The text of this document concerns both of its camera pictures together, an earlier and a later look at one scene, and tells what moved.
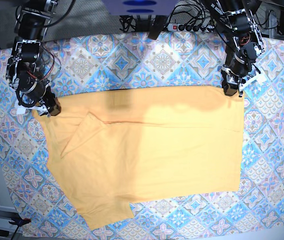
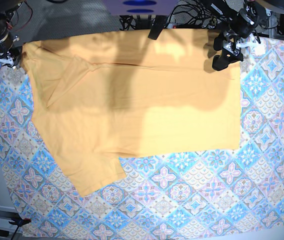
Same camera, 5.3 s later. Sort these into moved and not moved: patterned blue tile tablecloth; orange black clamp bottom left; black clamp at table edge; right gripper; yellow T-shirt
Moved: yellow T-shirt; right gripper
Not moved: black clamp at table edge; orange black clamp bottom left; patterned blue tile tablecloth
